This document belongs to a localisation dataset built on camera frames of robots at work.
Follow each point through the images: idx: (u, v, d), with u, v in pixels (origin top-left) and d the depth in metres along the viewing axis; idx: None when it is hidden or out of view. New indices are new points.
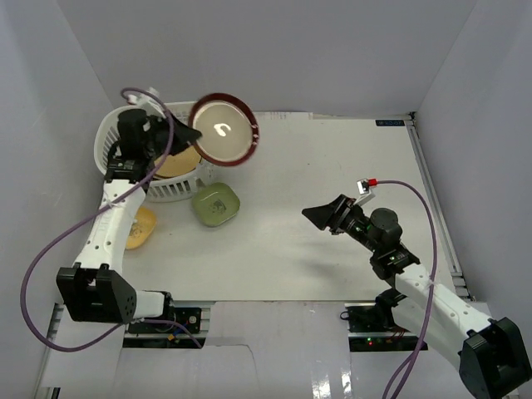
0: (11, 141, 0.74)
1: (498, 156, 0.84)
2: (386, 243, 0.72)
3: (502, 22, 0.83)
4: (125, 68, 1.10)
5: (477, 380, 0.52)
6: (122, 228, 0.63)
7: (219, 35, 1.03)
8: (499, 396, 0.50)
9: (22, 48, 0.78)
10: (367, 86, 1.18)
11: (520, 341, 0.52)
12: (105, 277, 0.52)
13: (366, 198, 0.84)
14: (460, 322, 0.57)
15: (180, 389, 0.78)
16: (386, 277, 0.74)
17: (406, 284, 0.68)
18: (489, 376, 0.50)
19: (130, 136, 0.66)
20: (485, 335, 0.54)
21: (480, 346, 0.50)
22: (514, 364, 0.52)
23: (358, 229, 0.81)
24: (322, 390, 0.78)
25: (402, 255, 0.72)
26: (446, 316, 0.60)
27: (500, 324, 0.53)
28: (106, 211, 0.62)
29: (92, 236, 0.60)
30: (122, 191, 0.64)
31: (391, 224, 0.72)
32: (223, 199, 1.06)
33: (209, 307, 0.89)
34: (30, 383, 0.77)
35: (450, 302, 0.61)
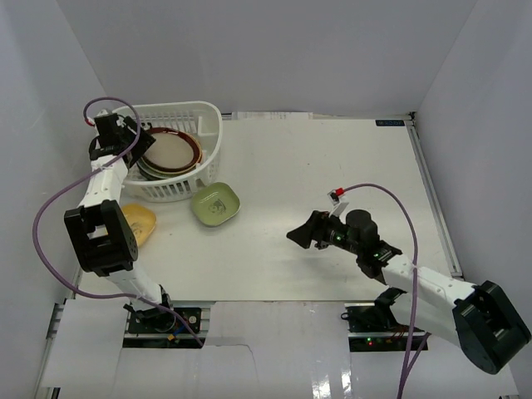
0: (11, 140, 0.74)
1: (498, 155, 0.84)
2: (367, 241, 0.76)
3: (501, 22, 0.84)
4: (125, 69, 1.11)
5: (478, 352, 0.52)
6: (116, 186, 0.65)
7: (219, 36, 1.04)
8: (501, 362, 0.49)
9: (22, 48, 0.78)
10: (367, 86, 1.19)
11: (509, 302, 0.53)
12: (110, 206, 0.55)
13: (339, 208, 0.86)
14: (447, 296, 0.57)
15: (180, 388, 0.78)
16: (376, 274, 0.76)
17: (392, 275, 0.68)
18: (489, 345, 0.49)
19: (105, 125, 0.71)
20: (473, 302, 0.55)
21: (468, 314, 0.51)
22: (508, 326, 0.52)
23: (339, 238, 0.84)
24: (322, 390, 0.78)
25: (386, 249, 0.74)
26: (434, 293, 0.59)
27: (489, 290, 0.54)
28: (99, 173, 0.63)
29: (90, 188, 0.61)
30: (107, 160, 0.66)
31: (366, 223, 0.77)
32: (221, 199, 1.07)
33: (209, 307, 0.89)
34: (30, 383, 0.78)
35: (434, 280, 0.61)
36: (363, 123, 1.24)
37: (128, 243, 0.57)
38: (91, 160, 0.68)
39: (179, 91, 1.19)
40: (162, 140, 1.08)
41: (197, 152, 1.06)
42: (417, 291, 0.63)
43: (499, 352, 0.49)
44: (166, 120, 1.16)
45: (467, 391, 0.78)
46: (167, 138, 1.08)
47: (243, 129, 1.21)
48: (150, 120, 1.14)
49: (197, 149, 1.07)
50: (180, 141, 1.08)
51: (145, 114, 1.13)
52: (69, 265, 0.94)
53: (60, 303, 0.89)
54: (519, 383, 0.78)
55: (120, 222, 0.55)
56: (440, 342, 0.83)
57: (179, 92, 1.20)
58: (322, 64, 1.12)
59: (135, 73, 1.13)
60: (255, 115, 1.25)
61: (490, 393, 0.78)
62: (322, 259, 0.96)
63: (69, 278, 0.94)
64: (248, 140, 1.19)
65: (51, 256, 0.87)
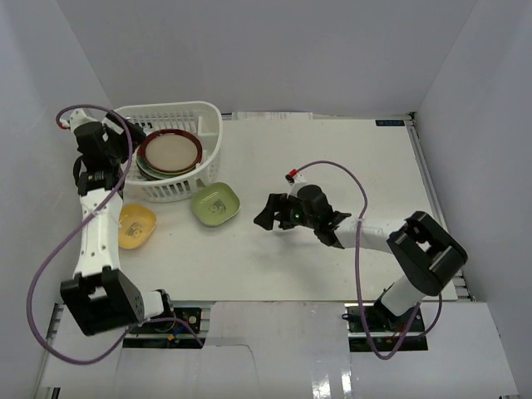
0: (11, 140, 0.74)
1: (498, 155, 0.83)
2: (319, 213, 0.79)
3: (501, 22, 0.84)
4: (125, 69, 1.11)
5: (419, 275, 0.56)
6: (113, 233, 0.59)
7: (219, 36, 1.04)
8: (441, 279, 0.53)
9: (22, 48, 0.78)
10: (366, 86, 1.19)
11: (438, 226, 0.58)
12: (110, 278, 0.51)
13: (296, 186, 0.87)
14: (385, 233, 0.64)
15: (180, 389, 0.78)
16: (332, 242, 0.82)
17: (343, 233, 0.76)
18: (425, 264, 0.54)
19: (89, 144, 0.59)
20: (408, 232, 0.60)
21: (401, 240, 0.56)
22: (443, 248, 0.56)
23: (298, 215, 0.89)
24: (322, 390, 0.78)
25: (337, 216, 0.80)
26: (374, 233, 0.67)
27: (418, 219, 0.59)
28: (91, 221, 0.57)
29: (83, 244, 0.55)
30: (101, 198, 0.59)
31: (315, 194, 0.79)
32: (220, 200, 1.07)
33: (209, 307, 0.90)
34: (29, 383, 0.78)
35: (375, 223, 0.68)
36: (363, 123, 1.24)
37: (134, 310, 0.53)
38: (81, 194, 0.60)
39: (179, 91, 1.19)
40: (166, 142, 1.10)
41: (201, 154, 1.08)
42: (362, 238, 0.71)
43: (439, 271, 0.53)
44: (166, 120, 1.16)
45: (467, 391, 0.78)
46: (172, 140, 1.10)
47: (243, 129, 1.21)
48: (150, 120, 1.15)
49: (201, 151, 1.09)
50: (184, 145, 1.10)
51: (146, 114, 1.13)
52: (69, 266, 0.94)
53: (60, 304, 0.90)
54: (519, 383, 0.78)
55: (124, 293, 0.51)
56: (441, 342, 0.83)
57: (180, 92, 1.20)
58: (322, 64, 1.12)
59: (135, 73, 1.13)
60: (255, 115, 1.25)
61: (490, 394, 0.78)
62: (321, 259, 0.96)
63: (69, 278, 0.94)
64: (248, 140, 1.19)
65: (51, 256, 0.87)
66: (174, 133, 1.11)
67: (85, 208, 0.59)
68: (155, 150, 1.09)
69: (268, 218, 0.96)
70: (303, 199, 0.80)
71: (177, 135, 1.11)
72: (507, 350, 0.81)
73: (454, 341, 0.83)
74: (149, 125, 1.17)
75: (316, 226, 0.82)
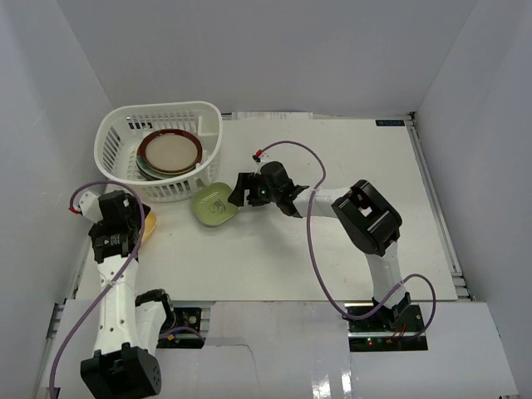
0: (11, 141, 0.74)
1: (498, 155, 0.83)
2: (279, 185, 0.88)
3: (501, 21, 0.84)
4: (125, 69, 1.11)
5: (360, 237, 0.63)
6: (130, 302, 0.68)
7: (219, 36, 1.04)
8: (377, 239, 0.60)
9: (22, 47, 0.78)
10: (366, 86, 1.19)
11: (378, 193, 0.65)
12: (130, 353, 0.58)
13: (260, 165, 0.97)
14: (331, 200, 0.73)
15: (180, 389, 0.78)
16: (293, 213, 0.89)
17: (302, 204, 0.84)
18: (363, 226, 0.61)
19: (112, 211, 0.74)
20: (352, 199, 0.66)
21: (345, 206, 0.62)
22: (381, 211, 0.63)
23: (264, 191, 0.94)
24: (322, 390, 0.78)
25: (298, 189, 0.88)
26: (324, 199, 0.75)
27: (362, 187, 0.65)
28: (110, 291, 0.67)
29: (103, 320, 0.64)
30: (118, 267, 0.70)
31: (276, 169, 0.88)
32: (221, 200, 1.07)
33: (209, 307, 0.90)
34: (29, 383, 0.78)
35: (329, 190, 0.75)
36: (363, 123, 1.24)
37: (150, 384, 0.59)
38: (98, 258, 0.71)
39: (179, 91, 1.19)
40: (166, 142, 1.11)
41: (201, 154, 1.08)
42: (313, 204, 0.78)
43: (376, 233, 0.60)
44: (166, 120, 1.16)
45: (467, 391, 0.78)
46: (172, 140, 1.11)
47: (243, 129, 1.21)
48: (150, 120, 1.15)
49: (200, 151, 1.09)
50: (185, 145, 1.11)
51: (146, 114, 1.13)
52: (69, 265, 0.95)
53: (60, 304, 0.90)
54: (519, 384, 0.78)
55: (142, 368, 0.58)
56: (440, 342, 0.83)
57: (180, 92, 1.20)
58: (322, 64, 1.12)
59: (135, 73, 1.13)
60: (255, 115, 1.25)
61: (490, 393, 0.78)
62: (321, 259, 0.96)
63: (69, 278, 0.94)
64: (248, 140, 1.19)
65: (51, 256, 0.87)
66: (174, 133, 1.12)
67: (104, 277, 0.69)
68: (155, 149, 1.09)
69: (236, 196, 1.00)
70: (264, 174, 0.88)
71: (177, 135, 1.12)
72: (507, 350, 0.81)
73: (454, 342, 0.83)
74: (149, 125, 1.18)
75: (278, 199, 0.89)
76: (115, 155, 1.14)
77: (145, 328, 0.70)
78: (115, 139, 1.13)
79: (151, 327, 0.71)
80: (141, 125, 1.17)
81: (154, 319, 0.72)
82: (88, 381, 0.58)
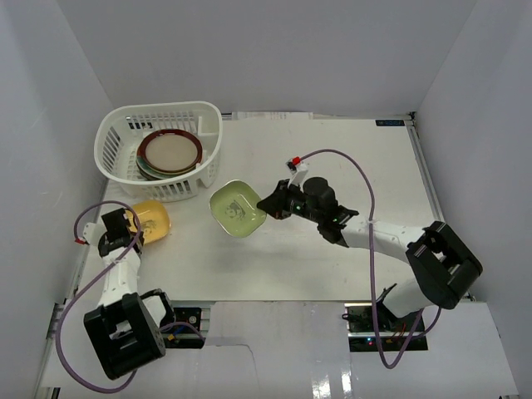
0: (11, 141, 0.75)
1: (498, 155, 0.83)
2: (326, 208, 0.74)
3: (501, 21, 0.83)
4: (125, 69, 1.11)
5: (436, 290, 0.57)
6: (131, 276, 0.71)
7: (219, 36, 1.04)
8: (456, 294, 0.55)
9: (22, 47, 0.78)
10: (366, 85, 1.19)
11: (456, 238, 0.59)
12: (131, 301, 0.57)
13: (299, 175, 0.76)
14: (401, 242, 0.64)
15: (180, 389, 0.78)
16: (337, 240, 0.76)
17: (351, 233, 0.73)
18: (441, 278, 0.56)
19: (116, 219, 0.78)
20: (426, 243, 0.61)
21: (421, 253, 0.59)
22: (460, 259, 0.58)
23: (299, 208, 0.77)
24: (322, 391, 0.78)
25: (343, 214, 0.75)
26: (389, 240, 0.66)
27: (437, 229, 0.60)
28: (113, 268, 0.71)
29: (106, 285, 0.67)
30: (120, 251, 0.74)
31: (323, 189, 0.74)
32: (239, 204, 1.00)
33: (209, 307, 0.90)
34: (29, 383, 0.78)
35: (389, 230, 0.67)
36: (363, 123, 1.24)
37: (153, 337, 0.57)
38: (102, 255, 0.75)
39: (179, 91, 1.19)
40: (165, 142, 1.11)
41: (200, 154, 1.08)
42: (373, 243, 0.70)
43: (454, 284, 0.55)
44: (166, 120, 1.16)
45: (466, 391, 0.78)
46: (170, 140, 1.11)
47: (243, 129, 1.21)
48: (150, 120, 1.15)
49: (200, 150, 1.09)
50: (184, 145, 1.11)
51: (146, 114, 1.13)
52: (69, 265, 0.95)
53: (60, 303, 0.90)
54: (519, 383, 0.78)
55: (143, 317, 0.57)
56: (440, 342, 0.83)
57: (180, 92, 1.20)
58: (322, 64, 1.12)
59: (135, 73, 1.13)
60: (255, 115, 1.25)
61: (490, 393, 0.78)
62: (321, 259, 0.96)
63: (69, 278, 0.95)
64: (248, 140, 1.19)
65: (51, 256, 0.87)
66: (173, 132, 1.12)
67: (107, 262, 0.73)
68: (155, 149, 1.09)
69: (267, 204, 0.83)
70: (312, 196, 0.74)
71: (175, 135, 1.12)
72: (506, 350, 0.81)
73: (454, 342, 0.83)
74: (149, 124, 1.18)
75: (320, 223, 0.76)
76: (116, 155, 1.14)
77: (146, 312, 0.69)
78: (114, 139, 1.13)
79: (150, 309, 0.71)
80: (141, 125, 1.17)
81: (153, 306, 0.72)
82: (91, 332, 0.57)
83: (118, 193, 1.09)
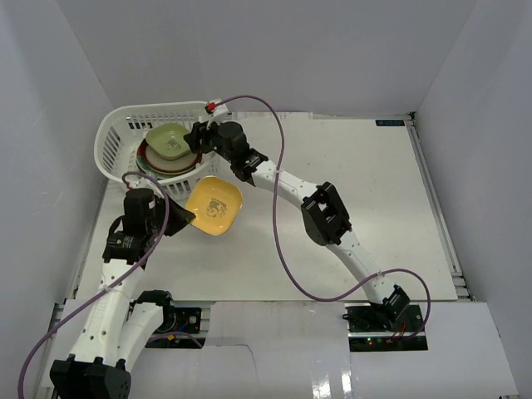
0: (11, 140, 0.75)
1: (498, 154, 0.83)
2: (238, 150, 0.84)
3: (502, 19, 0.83)
4: (125, 69, 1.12)
5: (315, 232, 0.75)
6: (120, 312, 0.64)
7: (219, 36, 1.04)
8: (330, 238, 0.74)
9: (22, 46, 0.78)
10: (366, 86, 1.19)
11: (338, 197, 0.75)
12: (97, 374, 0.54)
13: (219, 116, 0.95)
14: (298, 194, 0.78)
15: (180, 390, 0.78)
16: (247, 179, 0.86)
17: (259, 179, 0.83)
18: (322, 226, 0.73)
19: (135, 213, 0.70)
20: (316, 198, 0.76)
21: (311, 207, 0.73)
22: (336, 213, 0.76)
23: (216, 148, 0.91)
24: (322, 390, 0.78)
25: (254, 156, 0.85)
26: (289, 192, 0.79)
27: (325, 188, 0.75)
28: (104, 296, 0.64)
29: (87, 325, 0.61)
30: (120, 273, 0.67)
31: (236, 133, 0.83)
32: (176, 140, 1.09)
33: (209, 307, 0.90)
34: (29, 383, 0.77)
35: (289, 181, 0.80)
36: (363, 123, 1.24)
37: None
38: (105, 258, 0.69)
39: (179, 91, 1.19)
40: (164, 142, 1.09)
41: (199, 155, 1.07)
42: (278, 191, 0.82)
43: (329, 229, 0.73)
44: (166, 120, 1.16)
45: (467, 391, 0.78)
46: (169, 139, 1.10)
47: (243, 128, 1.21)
48: (150, 120, 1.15)
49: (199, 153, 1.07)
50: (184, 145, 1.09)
51: (146, 114, 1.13)
52: (69, 266, 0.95)
53: (60, 304, 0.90)
54: (519, 384, 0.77)
55: (106, 389, 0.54)
56: (440, 342, 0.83)
57: (180, 91, 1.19)
58: (322, 64, 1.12)
59: (136, 74, 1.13)
60: (255, 115, 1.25)
61: (490, 393, 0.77)
62: (320, 259, 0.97)
63: (69, 278, 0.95)
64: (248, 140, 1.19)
65: (52, 256, 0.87)
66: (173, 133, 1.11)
67: (102, 280, 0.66)
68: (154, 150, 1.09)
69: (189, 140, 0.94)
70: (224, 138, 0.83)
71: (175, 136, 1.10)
72: (506, 350, 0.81)
73: (454, 342, 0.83)
74: (149, 124, 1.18)
75: (233, 163, 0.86)
76: (115, 155, 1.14)
77: (134, 332, 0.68)
78: (114, 139, 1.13)
79: (140, 333, 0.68)
80: (141, 125, 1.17)
81: (146, 325, 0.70)
82: (54, 381, 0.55)
83: (118, 193, 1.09)
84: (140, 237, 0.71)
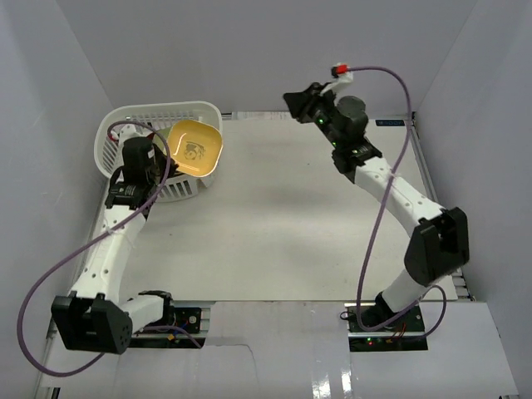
0: (11, 140, 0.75)
1: (498, 154, 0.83)
2: (351, 133, 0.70)
3: (502, 19, 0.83)
4: (125, 69, 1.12)
5: (418, 264, 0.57)
6: (121, 256, 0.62)
7: (219, 36, 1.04)
8: (435, 276, 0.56)
9: (22, 46, 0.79)
10: (366, 86, 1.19)
11: (465, 229, 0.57)
12: (100, 308, 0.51)
13: (339, 86, 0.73)
14: (413, 210, 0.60)
15: (180, 389, 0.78)
16: (347, 172, 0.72)
17: (365, 176, 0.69)
18: (431, 258, 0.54)
19: (135, 162, 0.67)
20: (435, 223, 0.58)
21: (425, 232, 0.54)
22: (454, 249, 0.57)
23: (322, 120, 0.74)
24: (322, 390, 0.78)
25: (366, 149, 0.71)
26: (402, 205, 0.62)
27: (451, 214, 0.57)
28: (105, 238, 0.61)
29: (89, 265, 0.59)
30: (122, 216, 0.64)
31: (357, 113, 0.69)
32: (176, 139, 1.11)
33: (209, 307, 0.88)
34: (30, 383, 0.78)
35: (406, 194, 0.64)
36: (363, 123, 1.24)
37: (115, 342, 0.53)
38: (106, 205, 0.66)
39: (179, 91, 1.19)
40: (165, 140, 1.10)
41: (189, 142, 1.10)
42: (387, 199, 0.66)
43: (436, 267, 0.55)
44: (166, 120, 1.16)
45: (467, 391, 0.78)
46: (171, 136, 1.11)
47: (243, 129, 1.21)
48: (150, 120, 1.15)
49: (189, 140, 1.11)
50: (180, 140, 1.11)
51: (145, 115, 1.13)
52: (70, 266, 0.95)
53: None
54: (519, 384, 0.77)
55: (109, 327, 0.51)
56: (440, 342, 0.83)
57: (180, 91, 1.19)
58: (322, 63, 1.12)
59: (136, 73, 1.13)
60: (255, 115, 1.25)
61: (490, 393, 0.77)
62: (320, 259, 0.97)
63: (69, 278, 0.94)
64: (248, 140, 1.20)
65: (52, 256, 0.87)
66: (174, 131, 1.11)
67: (105, 223, 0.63)
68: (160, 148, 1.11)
69: (294, 97, 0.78)
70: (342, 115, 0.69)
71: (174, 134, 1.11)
72: (507, 350, 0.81)
73: (454, 341, 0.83)
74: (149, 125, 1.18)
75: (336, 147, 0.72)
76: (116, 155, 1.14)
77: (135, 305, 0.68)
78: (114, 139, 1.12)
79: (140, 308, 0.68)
80: None
81: (147, 304, 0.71)
82: (56, 320, 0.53)
83: None
84: (143, 186, 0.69)
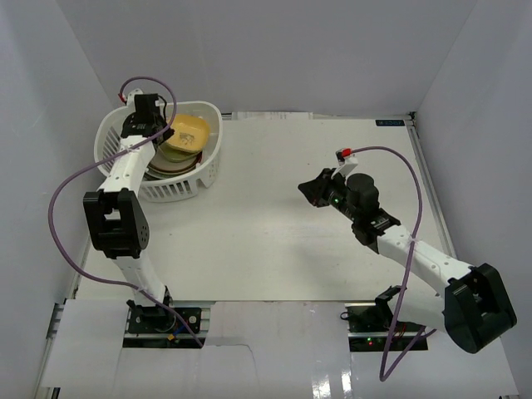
0: (11, 140, 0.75)
1: (498, 154, 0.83)
2: (365, 207, 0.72)
3: (501, 19, 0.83)
4: (125, 69, 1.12)
5: (462, 329, 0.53)
6: (139, 169, 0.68)
7: (219, 36, 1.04)
8: (484, 341, 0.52)
9: (22, 46, 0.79)
10: (366, 86, 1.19)
11: (500, 287, 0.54)
12: (126, 196, 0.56)
13: (346, 167, 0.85)
14: (441, 273, 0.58)
15: (180, 389, 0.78)
16: (369, 243, 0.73)
17: (387, 244, 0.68)
18: (473, 322, 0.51)
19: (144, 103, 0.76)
20: (467, 283, 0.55)
21: (460, 294, 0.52)
22: (496, 311, 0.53)
23: (337, 200, 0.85)
24: (322, 390, 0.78)
25: (383, 219, 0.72)
26: (428, 268, 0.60)
27: (483, 272, 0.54)
28: (125, 155, 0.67)
29: (113, 171, 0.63)
30: (135, 142, 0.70)
31: (367, 188, 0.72)
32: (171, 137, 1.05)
33: (209, 307, 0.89)
34: (29, 382, 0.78)
35: (431, 256, 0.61)
36: (364, 123, 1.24)
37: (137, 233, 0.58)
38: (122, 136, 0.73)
39: (179, 91, 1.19)
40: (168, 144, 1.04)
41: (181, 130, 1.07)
42: (411, 264, 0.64)
43: (482, 330, 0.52)
44: None
45: (467, 390, 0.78)
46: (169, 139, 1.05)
47: (243, 129, 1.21)
48: None
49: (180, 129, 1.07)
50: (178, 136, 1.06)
51: None
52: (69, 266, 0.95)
53: (60, 303, 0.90)
54: (519, 384, 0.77)
55: (132, 215, 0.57)
56: (440, 342, 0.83)
57: (180, 91, 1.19)
58: (322, 64, 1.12)
59: (136, 73, 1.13)
60: (255, 115, 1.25)
61: (490, 393, 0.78)
62: (320, 259, 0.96)
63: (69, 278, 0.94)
64: (248, 140, 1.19)
65: (53, 256, 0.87)
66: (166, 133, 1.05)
67: (122, 145, 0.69)
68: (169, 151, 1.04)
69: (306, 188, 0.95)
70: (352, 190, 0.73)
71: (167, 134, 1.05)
72: (507, 349, 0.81)
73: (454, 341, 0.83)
74: None
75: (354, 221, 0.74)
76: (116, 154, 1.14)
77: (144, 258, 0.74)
78: (114, 138, 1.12)
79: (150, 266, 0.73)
80: None
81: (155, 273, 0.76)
82: (86, 211, 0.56)
83: None
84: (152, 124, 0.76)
